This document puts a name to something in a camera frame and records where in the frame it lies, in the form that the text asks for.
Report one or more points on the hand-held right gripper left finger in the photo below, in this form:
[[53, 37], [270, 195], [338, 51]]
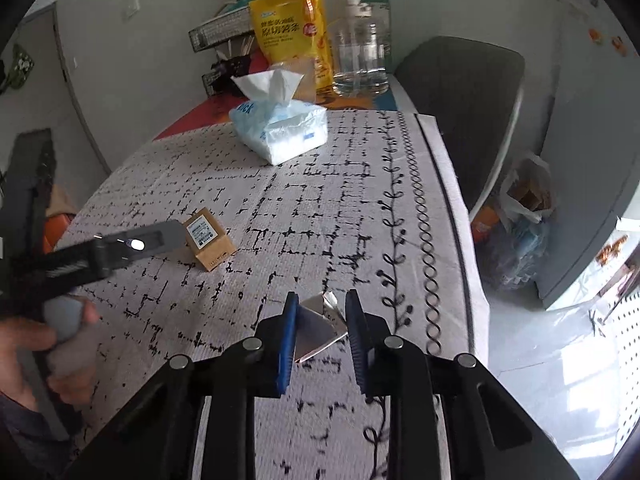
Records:
[[287, 350]]

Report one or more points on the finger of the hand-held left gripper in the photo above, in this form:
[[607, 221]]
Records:
[[35, 180], [150, 237]]

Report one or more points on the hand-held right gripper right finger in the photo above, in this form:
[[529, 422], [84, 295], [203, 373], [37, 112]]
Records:
[[356, 345]]

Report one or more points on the torn white carton piece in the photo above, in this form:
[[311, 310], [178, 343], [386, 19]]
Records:
[[315, 335]]

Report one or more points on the small brown cardboard box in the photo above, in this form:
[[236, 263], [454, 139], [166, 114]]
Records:
[[215, 250]]

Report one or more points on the person's left forearm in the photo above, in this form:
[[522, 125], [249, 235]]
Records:
[[25, 425]]

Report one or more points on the person's left hand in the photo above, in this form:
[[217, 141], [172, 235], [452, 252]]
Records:
[[20, 340]]

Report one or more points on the orange chair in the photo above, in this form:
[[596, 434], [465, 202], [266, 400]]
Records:
[[60, 235]]

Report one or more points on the tan cloth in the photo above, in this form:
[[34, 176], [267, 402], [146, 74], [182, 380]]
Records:
[[62, 200]]

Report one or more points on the grey door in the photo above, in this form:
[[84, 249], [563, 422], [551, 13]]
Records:
[[60, 110]]

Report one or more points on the green panda decoration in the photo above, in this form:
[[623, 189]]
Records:
[[17, 65]]

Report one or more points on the red patterned table cover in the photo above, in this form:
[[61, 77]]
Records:
[[200, 115]]

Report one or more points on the grey printed tablecloth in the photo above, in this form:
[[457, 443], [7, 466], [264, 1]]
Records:
[[325, 200]]

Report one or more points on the blue white tissue pack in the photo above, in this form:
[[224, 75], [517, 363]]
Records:
[[285, 130]]

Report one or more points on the orange box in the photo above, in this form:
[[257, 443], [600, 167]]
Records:
[[485, 225]]

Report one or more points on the clear bag of bottles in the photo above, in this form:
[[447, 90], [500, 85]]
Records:
[[520, 255]]

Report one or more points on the white plastic bag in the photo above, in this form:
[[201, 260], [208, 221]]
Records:
[[517, 207]]

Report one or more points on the yellow snack bag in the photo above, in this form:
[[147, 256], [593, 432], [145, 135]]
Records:
[[285, 25]]

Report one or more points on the white perforated panel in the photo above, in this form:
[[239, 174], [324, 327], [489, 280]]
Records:
[[627, 360]]

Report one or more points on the orange fridge sticker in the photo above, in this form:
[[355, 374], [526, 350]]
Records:
[[612, 250]]

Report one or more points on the clear plastic jar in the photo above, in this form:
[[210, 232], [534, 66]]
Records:
[[360, 60]]

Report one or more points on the grey chair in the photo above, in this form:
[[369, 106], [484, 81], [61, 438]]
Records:
[[460, 90]]

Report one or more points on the grey refrigerator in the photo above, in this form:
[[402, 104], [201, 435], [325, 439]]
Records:
[[585, 160]]

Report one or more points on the small orange fridge magnet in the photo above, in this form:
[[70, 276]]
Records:
[[595, 35]]

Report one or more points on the orange black fridge magnet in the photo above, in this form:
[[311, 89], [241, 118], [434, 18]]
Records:
[[620, 45]]

